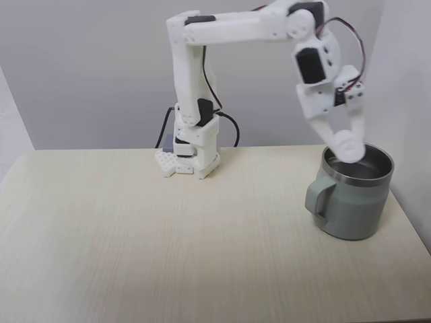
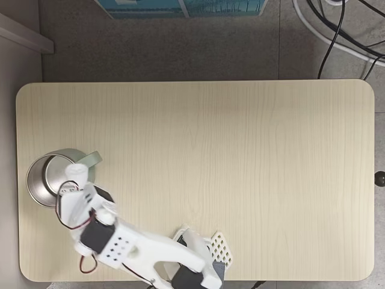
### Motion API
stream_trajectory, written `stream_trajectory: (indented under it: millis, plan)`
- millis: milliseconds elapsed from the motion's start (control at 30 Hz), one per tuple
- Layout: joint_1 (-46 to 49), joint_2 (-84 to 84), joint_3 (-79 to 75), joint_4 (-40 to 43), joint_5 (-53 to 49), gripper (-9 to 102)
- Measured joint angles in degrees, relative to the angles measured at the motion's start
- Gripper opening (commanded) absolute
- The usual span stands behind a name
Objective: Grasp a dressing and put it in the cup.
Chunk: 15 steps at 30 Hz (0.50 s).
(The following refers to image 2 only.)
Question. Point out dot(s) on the blue landscape picture panel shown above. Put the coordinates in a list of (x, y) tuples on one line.
[(180, 8)]

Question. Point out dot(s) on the white gauze dressing roll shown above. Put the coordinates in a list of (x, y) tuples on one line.
[(75, 172)]

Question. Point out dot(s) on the grey clamp block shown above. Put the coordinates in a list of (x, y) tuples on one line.
[(219, 274)]

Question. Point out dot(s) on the green steel mug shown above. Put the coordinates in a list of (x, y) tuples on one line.
[(42, 183)]

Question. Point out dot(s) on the white ledge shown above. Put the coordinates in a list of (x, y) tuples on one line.
[(27, 36)]

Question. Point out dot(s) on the white perforated base plate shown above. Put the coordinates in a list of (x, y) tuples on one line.
[(222, 247)]

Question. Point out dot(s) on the black round knob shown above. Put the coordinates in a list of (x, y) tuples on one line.
[(380, 179)]

